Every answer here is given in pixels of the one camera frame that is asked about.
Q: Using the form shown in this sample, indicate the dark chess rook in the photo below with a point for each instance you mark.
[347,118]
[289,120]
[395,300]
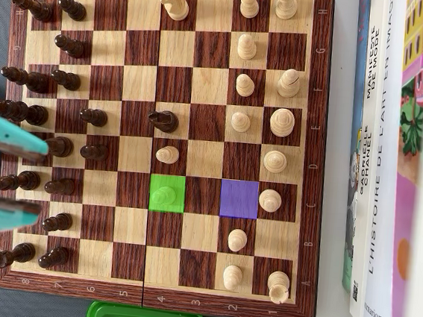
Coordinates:
[15,254]
[33,6]

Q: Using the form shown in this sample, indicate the dark chess bishop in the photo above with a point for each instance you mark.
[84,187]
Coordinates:
[24,78]
[16,181]

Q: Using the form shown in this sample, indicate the wooden chessboard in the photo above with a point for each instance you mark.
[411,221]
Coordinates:
[211,87]

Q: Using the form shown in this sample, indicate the white chess rook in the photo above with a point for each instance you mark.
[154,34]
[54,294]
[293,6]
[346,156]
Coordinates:
[278,286]
[286,2]

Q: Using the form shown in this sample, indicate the white chess knight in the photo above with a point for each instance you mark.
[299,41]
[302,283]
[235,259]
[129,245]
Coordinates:
[174,3]

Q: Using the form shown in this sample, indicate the white chess pawn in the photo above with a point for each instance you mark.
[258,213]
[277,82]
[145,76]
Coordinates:
[245,85]
[232,276]
[246,46]
[167,155]
[237,240]
[240,121]
[164,196]
[250,3]

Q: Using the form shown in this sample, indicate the pink illustrated puzzle box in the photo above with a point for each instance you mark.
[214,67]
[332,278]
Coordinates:
[403,207]

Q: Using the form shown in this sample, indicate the dark chess piece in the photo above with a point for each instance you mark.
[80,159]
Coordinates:
[61,146]

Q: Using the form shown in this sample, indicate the blue panda book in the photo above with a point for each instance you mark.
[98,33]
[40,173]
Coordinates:
[359,86]

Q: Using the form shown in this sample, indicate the white Gabrielle Chanel book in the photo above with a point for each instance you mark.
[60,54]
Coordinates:
[362,218]

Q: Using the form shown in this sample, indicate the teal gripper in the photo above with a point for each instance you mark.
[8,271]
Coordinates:
[9,135]

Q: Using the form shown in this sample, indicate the dark chess knight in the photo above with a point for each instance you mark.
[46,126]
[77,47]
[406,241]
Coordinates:
[163,120]

